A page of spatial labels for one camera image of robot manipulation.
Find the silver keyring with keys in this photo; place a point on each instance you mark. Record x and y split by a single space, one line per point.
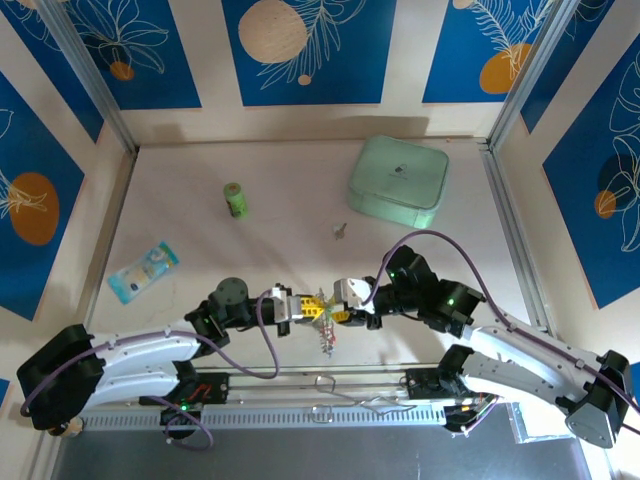
326 350

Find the single silver key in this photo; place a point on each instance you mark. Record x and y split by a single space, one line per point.
339 230

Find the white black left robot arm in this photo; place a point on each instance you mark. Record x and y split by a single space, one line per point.
145 350

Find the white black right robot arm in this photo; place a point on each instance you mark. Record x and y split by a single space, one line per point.
510 380

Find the blue wet wipes packet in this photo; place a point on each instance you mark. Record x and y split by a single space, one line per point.
142 272

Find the green can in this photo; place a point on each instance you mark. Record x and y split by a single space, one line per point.
236 200

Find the mint green square box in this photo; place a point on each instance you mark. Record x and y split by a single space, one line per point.
400 170

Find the clear plastic bag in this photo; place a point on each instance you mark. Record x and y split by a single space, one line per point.
525 425

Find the beige bottle orange band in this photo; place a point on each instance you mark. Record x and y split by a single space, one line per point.
67 429

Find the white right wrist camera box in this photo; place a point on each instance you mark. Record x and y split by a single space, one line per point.
352 291

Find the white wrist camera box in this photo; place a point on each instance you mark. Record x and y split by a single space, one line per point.
280 302
352 291

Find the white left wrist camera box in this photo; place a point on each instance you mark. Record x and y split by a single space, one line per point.
280 302

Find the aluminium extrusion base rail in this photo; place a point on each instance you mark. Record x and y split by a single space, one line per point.
280 395

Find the aluminium table side rail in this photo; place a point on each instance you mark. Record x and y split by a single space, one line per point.
517 240
109 240

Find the blue floral wall panel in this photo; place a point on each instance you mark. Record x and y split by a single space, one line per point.
590 240
460 60
320 75
30 150
145 60

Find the aluminium frame post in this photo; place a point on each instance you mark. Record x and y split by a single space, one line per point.
542 75
89 75

